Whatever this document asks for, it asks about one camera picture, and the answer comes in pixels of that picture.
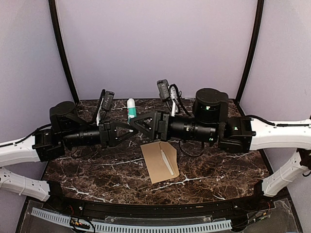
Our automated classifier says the black front table rail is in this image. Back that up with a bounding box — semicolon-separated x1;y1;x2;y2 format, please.
44;183;272;219

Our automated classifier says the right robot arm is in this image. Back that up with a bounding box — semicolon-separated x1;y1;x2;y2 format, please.
129;88;311;211

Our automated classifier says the white green glue stick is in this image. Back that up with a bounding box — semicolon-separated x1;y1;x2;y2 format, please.
127;98;137;123

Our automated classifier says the black corner post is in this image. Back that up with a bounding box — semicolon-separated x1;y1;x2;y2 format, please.
48;0;80;104
235;0;264;103

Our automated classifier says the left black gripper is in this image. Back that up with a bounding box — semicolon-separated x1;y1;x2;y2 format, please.
62;118;138;149

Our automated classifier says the white slotted cable duct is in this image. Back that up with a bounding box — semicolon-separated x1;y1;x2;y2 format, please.
31;207;232;233

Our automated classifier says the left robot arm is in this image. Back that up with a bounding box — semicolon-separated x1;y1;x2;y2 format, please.
0;101;138;212

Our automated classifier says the left black corner post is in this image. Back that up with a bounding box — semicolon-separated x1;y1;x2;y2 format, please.
48;0;80;104

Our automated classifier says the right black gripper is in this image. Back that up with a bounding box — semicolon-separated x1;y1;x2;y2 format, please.
129;109;217;143

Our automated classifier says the brown paper envelope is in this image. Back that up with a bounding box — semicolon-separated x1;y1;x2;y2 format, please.
140;141;180;184

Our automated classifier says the right black corner post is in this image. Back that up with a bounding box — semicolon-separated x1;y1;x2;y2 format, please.
235;0;264;103

